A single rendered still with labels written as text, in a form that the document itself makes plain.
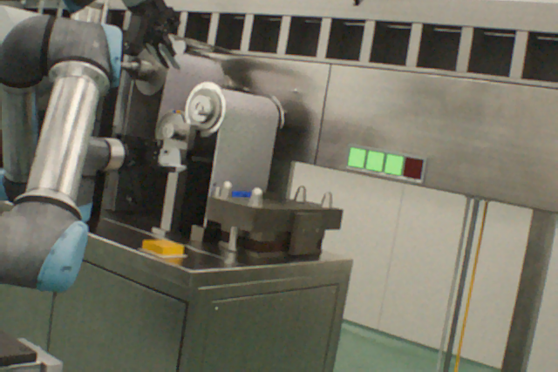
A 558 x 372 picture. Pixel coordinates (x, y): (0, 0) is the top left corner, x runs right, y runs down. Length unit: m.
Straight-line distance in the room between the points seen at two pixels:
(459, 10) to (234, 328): 1.00
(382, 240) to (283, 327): 2.83
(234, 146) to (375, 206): 2.80
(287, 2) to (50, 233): 1.36
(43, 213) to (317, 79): 1.20
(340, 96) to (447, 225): 2.48
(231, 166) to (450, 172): 0.59
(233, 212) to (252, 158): 0.27
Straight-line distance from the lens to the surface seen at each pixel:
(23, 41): 1.41
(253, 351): 1.88
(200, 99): 2.00
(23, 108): 1.52
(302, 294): 1.98
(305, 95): 2.21
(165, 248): 1.73
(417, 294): 4.64
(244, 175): 2.08
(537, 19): 1.93
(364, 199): 4.79
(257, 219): 1.84
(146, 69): 2.15
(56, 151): 1.26
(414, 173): 1.99
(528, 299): 2.06
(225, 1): 2.50
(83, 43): 1.38
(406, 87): 2.04
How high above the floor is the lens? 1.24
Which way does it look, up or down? 3 degrees down
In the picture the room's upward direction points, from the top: 9 degrees clockwise
